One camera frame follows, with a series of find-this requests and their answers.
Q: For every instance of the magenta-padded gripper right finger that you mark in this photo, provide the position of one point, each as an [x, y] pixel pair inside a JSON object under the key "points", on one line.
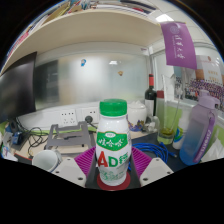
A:
{"points": [[156, 168]]}

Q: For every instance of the black computer monitor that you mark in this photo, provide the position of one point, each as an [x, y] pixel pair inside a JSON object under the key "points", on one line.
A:
{"points": [[16, 90]]}

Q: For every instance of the black desk mat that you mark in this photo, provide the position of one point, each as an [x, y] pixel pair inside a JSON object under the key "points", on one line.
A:
{"points": [[146, 138]]}

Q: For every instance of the dark wine bottle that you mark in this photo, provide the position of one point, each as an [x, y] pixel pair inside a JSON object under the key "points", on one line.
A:
{"points": [[150, 96]]}

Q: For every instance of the white drink bottle green cap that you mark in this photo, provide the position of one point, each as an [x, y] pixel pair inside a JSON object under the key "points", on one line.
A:
{"points": [[113, 146]]}

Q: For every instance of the purple hanging banner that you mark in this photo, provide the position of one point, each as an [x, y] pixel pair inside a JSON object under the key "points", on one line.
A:
{"points": [[178, 45]]}

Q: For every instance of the white crumpled tissue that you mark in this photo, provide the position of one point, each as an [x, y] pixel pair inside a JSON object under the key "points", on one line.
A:
{"points": [[215, 151]]}

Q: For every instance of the group photo poster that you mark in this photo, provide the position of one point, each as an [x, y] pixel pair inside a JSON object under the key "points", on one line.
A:
{"points": [[213, 86]]}

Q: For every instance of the white wall power outlet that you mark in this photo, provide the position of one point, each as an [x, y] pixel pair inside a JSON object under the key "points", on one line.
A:
{"points": [[91, 113], [68, 117]]}

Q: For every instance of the small blue box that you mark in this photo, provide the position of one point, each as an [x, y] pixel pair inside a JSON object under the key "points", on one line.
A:
{"points": [[17, 138]]}

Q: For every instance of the wall shelf with books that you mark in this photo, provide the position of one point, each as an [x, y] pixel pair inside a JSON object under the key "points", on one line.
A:
{"points": [[83, 28]]}

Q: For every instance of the flat round red coaster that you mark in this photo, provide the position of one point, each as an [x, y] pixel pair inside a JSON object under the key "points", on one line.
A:
{"points": [[103, 186]]}

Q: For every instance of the black white checkered mug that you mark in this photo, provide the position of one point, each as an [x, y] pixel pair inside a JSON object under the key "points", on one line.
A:
{"points": [[45, 160]]}

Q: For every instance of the tall drinking glass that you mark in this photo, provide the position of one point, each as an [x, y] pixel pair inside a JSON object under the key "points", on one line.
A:
{"points": [[166, 133]]}

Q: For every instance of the large purple water bottle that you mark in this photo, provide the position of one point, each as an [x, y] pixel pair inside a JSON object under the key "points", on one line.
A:
{"points": [[196, 136]]}

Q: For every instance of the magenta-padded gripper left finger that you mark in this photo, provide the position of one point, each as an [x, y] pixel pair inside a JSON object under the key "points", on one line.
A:
{"points": [[68, 168]]}

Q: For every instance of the white plastic bottle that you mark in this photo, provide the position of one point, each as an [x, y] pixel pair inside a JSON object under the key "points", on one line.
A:
{"points": [[178, 133]]}

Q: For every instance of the grey metal laptop stand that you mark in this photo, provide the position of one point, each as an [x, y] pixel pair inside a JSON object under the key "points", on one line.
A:
{"points": [[70, 135]]}

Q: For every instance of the white ceramic jar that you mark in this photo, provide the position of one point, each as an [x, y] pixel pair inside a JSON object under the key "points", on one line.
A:
{"points": [[136, 113]]}

